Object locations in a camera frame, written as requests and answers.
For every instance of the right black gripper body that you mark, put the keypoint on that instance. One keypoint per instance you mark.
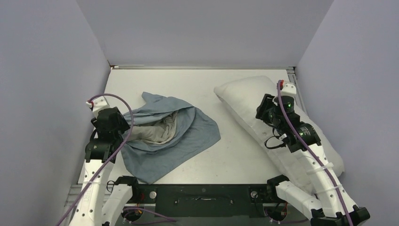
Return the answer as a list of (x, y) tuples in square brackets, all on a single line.
[(275, 120)]

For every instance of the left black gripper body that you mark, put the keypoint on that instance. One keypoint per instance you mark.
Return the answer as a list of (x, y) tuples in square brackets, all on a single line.
[(122, 128)]

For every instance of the patchwork and blue pillowcase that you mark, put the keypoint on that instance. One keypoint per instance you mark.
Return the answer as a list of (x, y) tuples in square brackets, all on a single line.
[(167, 131)]

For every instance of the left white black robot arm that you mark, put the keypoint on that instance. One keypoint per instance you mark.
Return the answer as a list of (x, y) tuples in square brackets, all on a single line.
[(92, 208)]

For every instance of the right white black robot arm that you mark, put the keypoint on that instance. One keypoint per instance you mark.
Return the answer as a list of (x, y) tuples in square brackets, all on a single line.
[(330, 205)]

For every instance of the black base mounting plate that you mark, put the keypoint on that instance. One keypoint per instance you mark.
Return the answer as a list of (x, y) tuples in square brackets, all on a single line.
[(209, 200)]

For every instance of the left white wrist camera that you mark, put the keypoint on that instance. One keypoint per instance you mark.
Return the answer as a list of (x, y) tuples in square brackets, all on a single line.
[(97, 104)]

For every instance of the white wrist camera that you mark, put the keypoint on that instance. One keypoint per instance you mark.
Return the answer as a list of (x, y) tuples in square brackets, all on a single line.
[(286, 88), (97, 104)]

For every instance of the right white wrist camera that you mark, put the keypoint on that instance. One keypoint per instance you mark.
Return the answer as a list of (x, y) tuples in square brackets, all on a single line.
[(286, 88)]

